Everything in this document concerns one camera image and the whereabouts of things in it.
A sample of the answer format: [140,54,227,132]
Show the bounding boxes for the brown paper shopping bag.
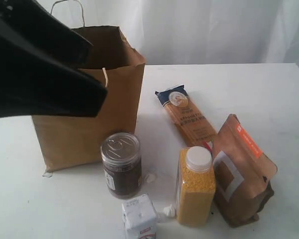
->
[32,25,146,173]

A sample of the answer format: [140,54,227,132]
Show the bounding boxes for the yellow millet bottle white cap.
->
[176,146,216,227]

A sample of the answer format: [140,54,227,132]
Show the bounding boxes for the torn white paper scrap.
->
[42,172,53,178]

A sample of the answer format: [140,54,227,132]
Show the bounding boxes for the dark jar with pull-tab lid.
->
[100,132,142,199]

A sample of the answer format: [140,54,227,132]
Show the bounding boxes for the white crumpled lump near jar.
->
[143,173,157,184]

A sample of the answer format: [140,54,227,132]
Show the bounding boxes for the spaghetti packet orange and blue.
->
[155,85,217,151]

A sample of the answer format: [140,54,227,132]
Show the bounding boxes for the white crumpled lump near bottle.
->
[163,204,176,219]

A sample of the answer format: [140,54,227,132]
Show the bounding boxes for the brown kraft stand-up pouch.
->
[212,114,278,228]

